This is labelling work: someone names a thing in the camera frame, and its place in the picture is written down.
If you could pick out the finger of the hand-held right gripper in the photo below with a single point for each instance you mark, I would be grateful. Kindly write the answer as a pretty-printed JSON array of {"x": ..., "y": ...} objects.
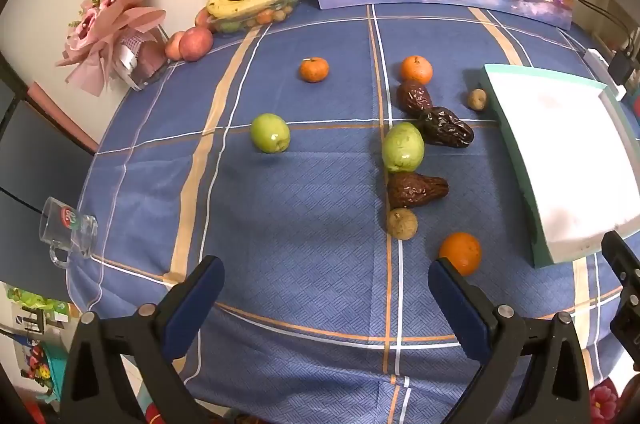
[
  {"x": 622, "y": 261},
  {"x": 629, "y": 319}
]

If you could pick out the large orange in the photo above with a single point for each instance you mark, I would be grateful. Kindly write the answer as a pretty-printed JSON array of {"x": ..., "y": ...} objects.
[{"x": 461, "y": 253}]

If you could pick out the pink wrapped flower bouquet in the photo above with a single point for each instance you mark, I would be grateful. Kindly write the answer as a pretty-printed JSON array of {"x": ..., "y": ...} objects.
[{"x": 107, "y": 18}]

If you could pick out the red floral cloth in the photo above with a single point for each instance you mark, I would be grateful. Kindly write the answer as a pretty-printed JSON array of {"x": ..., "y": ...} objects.
[{"x": 607, "y": 404}]

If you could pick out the black charger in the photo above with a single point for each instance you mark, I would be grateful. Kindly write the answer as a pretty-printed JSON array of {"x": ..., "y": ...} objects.
[{"x": 622, "y": 66}]

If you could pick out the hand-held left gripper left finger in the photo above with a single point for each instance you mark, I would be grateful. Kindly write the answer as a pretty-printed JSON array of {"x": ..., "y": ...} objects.
[{"x": 197, "y": 299}]

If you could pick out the colourful printed packaging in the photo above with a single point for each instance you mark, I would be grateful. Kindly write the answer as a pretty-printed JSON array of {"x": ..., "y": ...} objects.
[{"x": 35, "y": 344}]

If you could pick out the clear glass mug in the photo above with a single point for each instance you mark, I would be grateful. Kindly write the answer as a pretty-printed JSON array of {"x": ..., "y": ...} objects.
[{"x": 67, "y": 229}]

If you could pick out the clear glass fruit container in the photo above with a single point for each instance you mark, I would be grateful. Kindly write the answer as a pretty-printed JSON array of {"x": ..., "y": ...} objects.
[{"x": 270, "y": 16}]

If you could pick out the blue plaid tablecloth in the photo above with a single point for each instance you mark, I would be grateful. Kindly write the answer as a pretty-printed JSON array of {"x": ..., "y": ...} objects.
[{"x": 310, "y": 214}]

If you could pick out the dark brown wrinkled date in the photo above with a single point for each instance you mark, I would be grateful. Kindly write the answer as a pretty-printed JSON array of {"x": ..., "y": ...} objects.
[
  {"x": 415, "y": 189},
  {"x": 446, "y": 126},
  {"x": 414, "y": 97}
]

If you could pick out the pink peach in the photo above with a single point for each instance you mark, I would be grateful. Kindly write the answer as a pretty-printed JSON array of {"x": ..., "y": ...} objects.
[{"x": 173, "y": 45}]

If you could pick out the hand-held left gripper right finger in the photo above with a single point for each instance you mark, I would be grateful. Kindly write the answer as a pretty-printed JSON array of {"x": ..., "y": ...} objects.
[{"x": 452, "y": 299}]

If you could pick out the tangerine in glass container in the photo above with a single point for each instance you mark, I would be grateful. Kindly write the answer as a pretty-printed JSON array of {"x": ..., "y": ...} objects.
[{"x": 263, "y": 16}]

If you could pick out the small brown round fruit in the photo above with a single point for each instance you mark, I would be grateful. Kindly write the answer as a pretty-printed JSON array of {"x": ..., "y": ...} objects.
[
  {"x": 477, "y": 98},
  {"x": 402, "y": 223}
]

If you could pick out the red apple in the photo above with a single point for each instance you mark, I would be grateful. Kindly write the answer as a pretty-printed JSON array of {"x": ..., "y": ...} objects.
[
  {"x": 201, "y": 18},
  {"x": 196, "y": 44}
]

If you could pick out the white tray with green edge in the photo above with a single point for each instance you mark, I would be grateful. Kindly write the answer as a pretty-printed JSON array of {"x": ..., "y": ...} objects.
[{"x": 560, "y": 143}]

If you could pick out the white power strip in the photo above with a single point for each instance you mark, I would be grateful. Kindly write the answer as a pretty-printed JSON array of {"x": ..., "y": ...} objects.
[{"x": 597, "y": 59}]

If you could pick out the orange tangerine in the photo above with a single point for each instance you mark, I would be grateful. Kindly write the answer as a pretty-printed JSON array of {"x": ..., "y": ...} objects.
[
  {"x": 314, "y": 70},
  {"x": 416, "y": 69}
]

